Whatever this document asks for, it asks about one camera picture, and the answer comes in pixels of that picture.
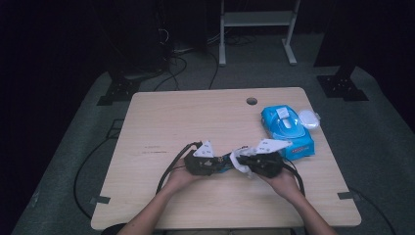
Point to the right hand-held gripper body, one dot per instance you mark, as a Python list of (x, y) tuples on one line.
[(266, 163)]

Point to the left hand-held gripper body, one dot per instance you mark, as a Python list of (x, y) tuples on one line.
[(199, 163)]

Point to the white wet wipe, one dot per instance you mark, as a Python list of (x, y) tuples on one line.
[(236, 163)]

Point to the blue wet wipe pack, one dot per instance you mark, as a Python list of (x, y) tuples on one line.
[(290, 137)]

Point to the person's left hand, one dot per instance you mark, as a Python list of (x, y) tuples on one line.
[(181, 178)]

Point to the person's right hand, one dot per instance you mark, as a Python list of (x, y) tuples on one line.
[(284, 186)]

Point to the grey tape strip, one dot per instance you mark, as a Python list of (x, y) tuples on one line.
[(347, 196), (100, 199)]

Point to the black stand base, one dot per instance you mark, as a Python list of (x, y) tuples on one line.
[(342, 86), (120, 91)]

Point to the person's dark clothing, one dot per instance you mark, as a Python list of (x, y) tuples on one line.
[(115, 229)]

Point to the white metal stand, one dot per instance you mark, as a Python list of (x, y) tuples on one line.
[(257, 19)]

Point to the black metal floor frame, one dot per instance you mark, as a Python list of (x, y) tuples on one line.
[(114, 129)]

